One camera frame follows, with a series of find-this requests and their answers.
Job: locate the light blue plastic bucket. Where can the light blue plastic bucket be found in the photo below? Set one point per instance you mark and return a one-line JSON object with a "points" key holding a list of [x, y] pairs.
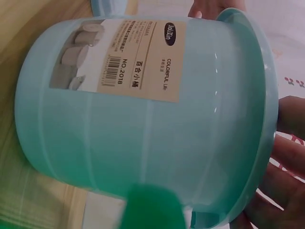
{"points": [[147, 133]]}

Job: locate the person's left fingers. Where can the person's left fingers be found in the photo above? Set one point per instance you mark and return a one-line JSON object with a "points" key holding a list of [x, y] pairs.
{"points": [[205, 7]]}

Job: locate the person's right fingers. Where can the person's right fingers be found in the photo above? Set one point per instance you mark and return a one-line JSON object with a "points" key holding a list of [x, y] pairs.
{"points": [[289, 157]]}

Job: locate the person's left hand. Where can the person's left hand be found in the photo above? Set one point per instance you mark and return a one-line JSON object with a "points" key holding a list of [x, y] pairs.
{"points": [[205, 7]]}

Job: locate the light blue plastic container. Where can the light blue plastic container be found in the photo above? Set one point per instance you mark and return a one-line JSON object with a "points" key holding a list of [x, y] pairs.
{"points": [[107, 6]]}

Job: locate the green plastic object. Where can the green plastic object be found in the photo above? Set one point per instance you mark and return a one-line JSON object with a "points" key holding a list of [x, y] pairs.
{"points": [[155, 207]]}

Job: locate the person's right hand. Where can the person's right hand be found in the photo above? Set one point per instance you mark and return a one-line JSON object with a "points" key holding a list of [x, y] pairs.
{"points": [[286, 190]]}

